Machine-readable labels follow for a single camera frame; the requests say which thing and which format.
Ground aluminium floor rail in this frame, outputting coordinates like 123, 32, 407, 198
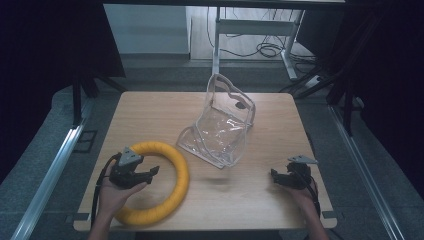
328, 104, 406, 240
9, 99, 96, 240

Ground person's right hand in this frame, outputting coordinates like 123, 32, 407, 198
283, 179, 318, 218

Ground yellow foam ring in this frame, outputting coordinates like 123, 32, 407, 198
114, 140, 191, 228

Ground person's left hand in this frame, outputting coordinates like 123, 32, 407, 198
98, 173, 148, 224

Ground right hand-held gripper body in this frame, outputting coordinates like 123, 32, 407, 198
279, 154, 319, 191

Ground white power strip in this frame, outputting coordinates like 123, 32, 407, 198
304, 74, 325, 89

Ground black stand legs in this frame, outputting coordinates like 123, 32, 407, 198
71, 74, 128, 128

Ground black curtain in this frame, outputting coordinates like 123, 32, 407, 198
0, 0, 127, 186
296, 0, 424, 201

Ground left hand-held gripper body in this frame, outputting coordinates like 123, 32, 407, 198
108, 146, 146, 190

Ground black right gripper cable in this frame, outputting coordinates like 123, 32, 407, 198
293, 163, 322, 219

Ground clear plastic zipper bag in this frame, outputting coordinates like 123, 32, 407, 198
176, 73, 257, 170

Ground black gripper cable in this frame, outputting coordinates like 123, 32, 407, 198
293, 163, 322, 219
90, 152, 123, 228

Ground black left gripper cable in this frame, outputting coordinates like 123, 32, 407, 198
90, 152, 123, 228

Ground black cables on floor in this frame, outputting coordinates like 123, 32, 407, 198
205, 7, 318, 66

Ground white metal desk frame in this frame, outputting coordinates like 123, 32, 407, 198
211, 7, 306, 81

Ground black tripod legs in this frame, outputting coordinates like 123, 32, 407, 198
279, 13, 384, 136

